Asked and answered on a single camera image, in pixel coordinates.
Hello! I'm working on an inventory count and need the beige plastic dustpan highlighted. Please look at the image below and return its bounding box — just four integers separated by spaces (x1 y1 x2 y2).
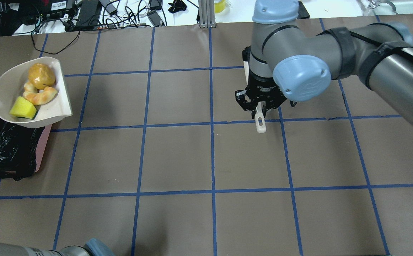
0 57 73 128

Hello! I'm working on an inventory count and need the beige hand brush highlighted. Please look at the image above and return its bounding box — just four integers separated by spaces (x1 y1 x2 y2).
243 60 267 133

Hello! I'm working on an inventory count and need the yellow toy potato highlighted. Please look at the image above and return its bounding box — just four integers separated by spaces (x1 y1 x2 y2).
28 63 57 90

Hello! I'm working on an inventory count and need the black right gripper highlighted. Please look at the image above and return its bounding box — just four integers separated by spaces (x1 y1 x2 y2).
235 46 287 119

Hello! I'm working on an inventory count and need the toy croissant bread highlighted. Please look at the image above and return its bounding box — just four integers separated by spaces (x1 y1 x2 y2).
23 82 58 106

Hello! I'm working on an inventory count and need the black power brick top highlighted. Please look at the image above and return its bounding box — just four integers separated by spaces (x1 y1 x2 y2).
74 0 101 31

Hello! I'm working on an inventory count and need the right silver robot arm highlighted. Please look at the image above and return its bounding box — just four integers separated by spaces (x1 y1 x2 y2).
235 0 413 126

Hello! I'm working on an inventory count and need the yellow tape roll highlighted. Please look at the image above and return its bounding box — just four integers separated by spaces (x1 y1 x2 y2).
214 0 230 14

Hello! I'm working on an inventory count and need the black lined trash bin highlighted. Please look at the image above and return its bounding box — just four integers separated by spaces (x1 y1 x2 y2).
0 119 44 181

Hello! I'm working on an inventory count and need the aluminium frame post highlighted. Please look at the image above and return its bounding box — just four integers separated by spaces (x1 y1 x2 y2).
198 0 216 28

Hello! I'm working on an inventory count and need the yellow sponge piece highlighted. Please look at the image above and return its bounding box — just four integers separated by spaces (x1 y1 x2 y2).
9 97 37 119

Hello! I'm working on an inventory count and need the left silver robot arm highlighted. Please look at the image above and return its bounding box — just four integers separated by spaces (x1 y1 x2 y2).
0 239 115 256

